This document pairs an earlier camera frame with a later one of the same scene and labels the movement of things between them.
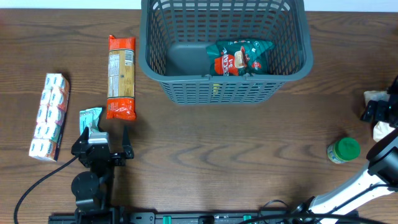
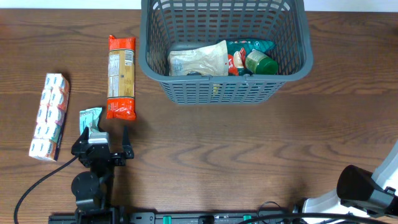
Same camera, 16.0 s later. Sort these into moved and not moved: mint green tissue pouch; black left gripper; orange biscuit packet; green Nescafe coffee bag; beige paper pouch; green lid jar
Moved: green lid jar; beige paper pouch
Not moved: mint green tissue pouch; orange biscuit packet; green Nescafe coffee bag; black left gripper
